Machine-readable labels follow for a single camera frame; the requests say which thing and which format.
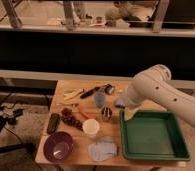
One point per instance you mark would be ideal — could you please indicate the wooden table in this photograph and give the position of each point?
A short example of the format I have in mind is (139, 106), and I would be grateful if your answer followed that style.
(83, 109)

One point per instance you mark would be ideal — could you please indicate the yellow banana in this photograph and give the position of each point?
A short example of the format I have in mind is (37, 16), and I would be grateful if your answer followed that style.
(72, 94)

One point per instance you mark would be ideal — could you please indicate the small black silver object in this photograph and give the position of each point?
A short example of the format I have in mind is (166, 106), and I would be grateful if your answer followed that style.
(109, 89)

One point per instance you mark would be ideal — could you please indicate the blue sponge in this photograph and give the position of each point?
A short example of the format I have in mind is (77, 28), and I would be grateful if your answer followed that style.
(119, 103)

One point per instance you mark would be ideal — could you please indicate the black white striped ball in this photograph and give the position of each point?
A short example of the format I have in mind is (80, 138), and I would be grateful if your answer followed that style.
(106, 113)

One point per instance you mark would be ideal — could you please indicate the white paper cup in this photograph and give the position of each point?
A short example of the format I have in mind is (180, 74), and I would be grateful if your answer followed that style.
(91, 128)

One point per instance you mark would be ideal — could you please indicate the dark red grape bunch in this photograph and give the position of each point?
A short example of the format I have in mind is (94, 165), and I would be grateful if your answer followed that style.
(69, 119)

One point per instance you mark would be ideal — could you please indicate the green plastic tray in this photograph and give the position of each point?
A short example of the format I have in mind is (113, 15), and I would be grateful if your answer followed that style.
(152, 135)

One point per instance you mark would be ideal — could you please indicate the light blue cloth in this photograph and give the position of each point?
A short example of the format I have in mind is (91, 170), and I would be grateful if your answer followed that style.
(103, 149)

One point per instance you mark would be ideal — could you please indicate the blue grey cup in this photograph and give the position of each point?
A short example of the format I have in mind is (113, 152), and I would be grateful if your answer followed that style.
(99, 99)

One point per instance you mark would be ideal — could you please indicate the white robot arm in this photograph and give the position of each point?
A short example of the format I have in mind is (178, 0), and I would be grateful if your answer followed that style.
(153, 84)

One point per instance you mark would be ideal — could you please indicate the black remote control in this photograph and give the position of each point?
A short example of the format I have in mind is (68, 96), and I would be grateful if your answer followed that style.
(53, 122)

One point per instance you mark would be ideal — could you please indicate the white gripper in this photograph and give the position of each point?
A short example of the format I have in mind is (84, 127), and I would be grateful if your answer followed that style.
(129, 113)

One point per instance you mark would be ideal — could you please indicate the orange handled tool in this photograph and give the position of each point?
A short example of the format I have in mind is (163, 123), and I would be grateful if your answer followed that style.
(86, 115)

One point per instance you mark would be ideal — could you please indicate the purple bowl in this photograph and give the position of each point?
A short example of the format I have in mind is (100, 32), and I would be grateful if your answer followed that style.
(58, 147)

